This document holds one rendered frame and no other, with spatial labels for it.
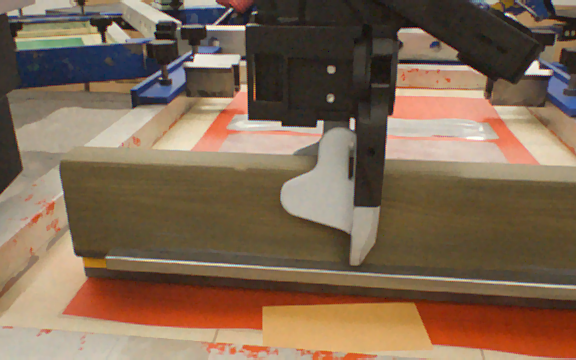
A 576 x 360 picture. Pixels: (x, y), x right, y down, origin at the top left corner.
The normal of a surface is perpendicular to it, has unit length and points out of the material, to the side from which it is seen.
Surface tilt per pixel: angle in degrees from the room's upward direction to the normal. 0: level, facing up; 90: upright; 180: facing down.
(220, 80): 90
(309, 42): 90
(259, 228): 89
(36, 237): 90
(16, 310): 0
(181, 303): 0
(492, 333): 0
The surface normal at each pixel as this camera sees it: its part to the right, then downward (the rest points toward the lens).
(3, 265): 0.99, 0.04
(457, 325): 0.00, -0.91
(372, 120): -0.11, 0.09
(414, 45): -0.11, 0.40
